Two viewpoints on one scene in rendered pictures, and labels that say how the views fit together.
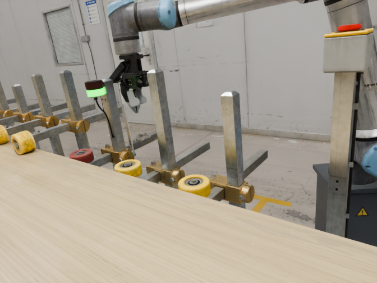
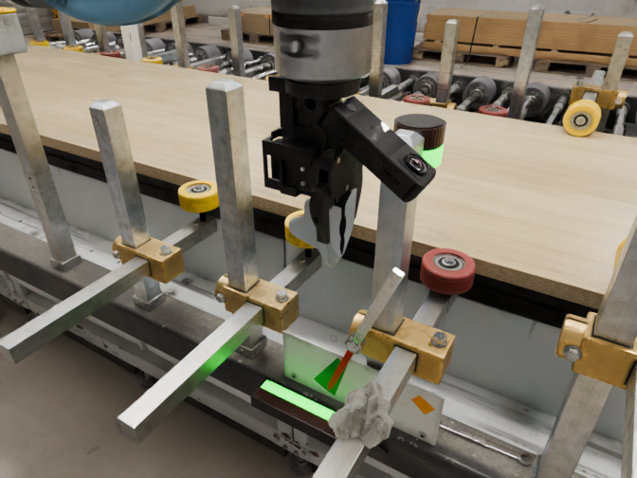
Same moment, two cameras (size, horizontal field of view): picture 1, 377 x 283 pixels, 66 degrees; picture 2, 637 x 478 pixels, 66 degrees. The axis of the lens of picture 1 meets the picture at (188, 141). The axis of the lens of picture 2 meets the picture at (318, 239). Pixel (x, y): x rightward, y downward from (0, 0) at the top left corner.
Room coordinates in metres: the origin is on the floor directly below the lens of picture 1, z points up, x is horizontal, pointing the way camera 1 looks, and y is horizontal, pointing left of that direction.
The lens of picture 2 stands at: (1.53, 0.09, 1.32)
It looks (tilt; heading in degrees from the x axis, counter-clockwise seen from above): 32 degrees down; 171
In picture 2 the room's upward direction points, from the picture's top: straight up
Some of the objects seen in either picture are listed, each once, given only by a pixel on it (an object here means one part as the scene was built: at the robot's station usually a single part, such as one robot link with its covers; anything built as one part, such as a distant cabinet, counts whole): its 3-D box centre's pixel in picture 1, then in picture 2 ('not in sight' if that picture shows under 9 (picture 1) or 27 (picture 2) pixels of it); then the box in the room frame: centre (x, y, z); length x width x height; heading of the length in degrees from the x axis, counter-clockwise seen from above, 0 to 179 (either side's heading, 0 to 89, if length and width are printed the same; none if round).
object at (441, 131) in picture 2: (93, 84); (419, 131); (1.01, 0.30, 1.13); 0.06 x 0.06 x 0.02
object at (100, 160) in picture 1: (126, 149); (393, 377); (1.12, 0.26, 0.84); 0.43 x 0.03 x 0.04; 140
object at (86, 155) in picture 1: (84, 165); (444, 289); (0.96, 0.38, 0.85); 0.08 x 0.08 x 0.11
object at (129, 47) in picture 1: (128, 48); (320, 51); (1.07, 0.17, 1.23); 0.10 x 0.09 x 0.05; 140
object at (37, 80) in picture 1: (50, 124); not in sight; (1.36, 0.65, 0.93); 0.03 x 0.03 x 0.48; 50
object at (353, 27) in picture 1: (349, 30); not in sight; (0.56, -0.32, 1.22); 0.04 x 0.04 x 0.02
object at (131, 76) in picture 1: (133, 72); (316, 136); (1.06, 0.17, 1.15); 0.09 x 0.08 x 0.12; 50
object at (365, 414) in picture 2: (139, 136); (367, 408); (1.18, 0.20, 0.87); 0.09 x 0.07 x 0.02; 140
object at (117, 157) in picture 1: (116, 155); (400, 340); (1.06, 0.28, 0.85); 0.13 x 0.06 x 0.05; 50
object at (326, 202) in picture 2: not in sight; (326, 202); (1.09, 0.17, 1.09); 0.05 x 0.02 x 0.09; 140
